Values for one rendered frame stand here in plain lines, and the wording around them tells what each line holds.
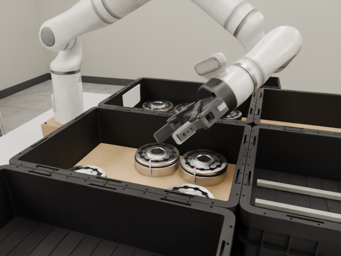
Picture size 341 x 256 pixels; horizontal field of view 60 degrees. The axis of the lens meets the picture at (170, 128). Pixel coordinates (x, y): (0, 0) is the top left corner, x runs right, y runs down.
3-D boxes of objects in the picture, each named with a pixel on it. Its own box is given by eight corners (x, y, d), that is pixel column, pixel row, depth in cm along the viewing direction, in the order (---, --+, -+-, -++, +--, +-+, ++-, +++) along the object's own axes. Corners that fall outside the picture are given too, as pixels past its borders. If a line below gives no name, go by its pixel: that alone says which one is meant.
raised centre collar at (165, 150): (143, 157, 66) (143, 154, 66) (149, 147, 70) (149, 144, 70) (164, 159, 65) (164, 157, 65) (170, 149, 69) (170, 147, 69)
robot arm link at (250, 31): (288, 65, 68) (242, 27, 70) (309, 41, 59) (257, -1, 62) (270, 83, 65) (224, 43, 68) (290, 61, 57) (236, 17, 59)
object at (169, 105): (137, 110, 94) (137, 108, 94) (148, 100, 103) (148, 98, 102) (167, 113, 91) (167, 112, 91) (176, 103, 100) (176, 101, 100)
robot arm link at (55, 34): (93, -16, 73) (114, -15, 81) (30, 28, 87) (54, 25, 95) (108, 20, 75) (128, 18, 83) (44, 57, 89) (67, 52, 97)
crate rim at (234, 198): (6, 173, 52) (3, 162, 51) (96, 113, 78) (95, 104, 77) (235, 223, 41) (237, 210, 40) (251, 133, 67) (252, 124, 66)
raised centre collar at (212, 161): (189, 163, 64) (189, 160, 63) (197, 153, 68) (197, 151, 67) (210, 168, 62) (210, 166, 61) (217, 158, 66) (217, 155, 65)
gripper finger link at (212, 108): (218, 97, 50) (193, 117, 48) (224, 95, 48) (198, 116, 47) (226, 110, 51) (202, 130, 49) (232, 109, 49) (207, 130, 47)
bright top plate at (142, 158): (128, 163, 65) (128, 160, 64) (143, 142, 73) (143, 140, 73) (173, 169, 62) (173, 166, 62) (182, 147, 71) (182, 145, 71)
